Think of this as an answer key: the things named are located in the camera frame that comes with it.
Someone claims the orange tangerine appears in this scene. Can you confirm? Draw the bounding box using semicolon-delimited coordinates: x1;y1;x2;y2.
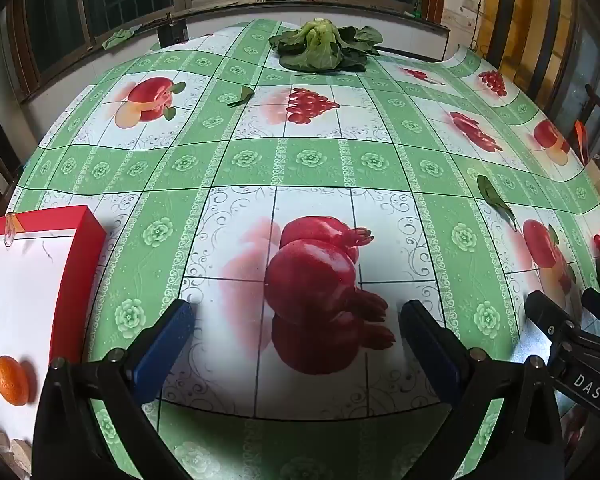
0;355;31;407

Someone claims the small black box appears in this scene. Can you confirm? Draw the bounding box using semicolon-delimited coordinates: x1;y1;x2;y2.
157;12;190;46

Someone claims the small green leaf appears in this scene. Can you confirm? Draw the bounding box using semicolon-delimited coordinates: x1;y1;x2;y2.
227;85;256;107

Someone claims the orange strap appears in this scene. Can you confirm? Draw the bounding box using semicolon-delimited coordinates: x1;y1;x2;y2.
575;119;591;166

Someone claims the long green leaf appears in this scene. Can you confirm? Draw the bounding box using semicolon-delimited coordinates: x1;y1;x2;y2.
476;175;518;231

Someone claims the green cloth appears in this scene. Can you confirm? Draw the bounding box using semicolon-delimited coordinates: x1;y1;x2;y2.
102;27;137;50

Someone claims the green fruit print tablecloth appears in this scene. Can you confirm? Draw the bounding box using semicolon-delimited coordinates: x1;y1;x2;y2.
5;19;600;480

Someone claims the clear tape strip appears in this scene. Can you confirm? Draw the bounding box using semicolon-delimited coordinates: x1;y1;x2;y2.
2;214;21;248

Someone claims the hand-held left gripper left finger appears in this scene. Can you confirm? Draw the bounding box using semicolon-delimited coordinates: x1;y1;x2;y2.
32;299;197;480

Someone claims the yellow wooden door panel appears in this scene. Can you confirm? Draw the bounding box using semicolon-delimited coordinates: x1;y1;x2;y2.
477;0;576;111

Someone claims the red-rimmed white tray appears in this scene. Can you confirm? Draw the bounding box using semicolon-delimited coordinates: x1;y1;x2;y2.
0;205;107;480

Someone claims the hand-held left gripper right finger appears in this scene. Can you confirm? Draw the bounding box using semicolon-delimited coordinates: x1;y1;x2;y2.
399;300;566;480

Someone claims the leafy green vegetable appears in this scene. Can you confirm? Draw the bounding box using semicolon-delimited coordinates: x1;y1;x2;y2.
268;17;384;73

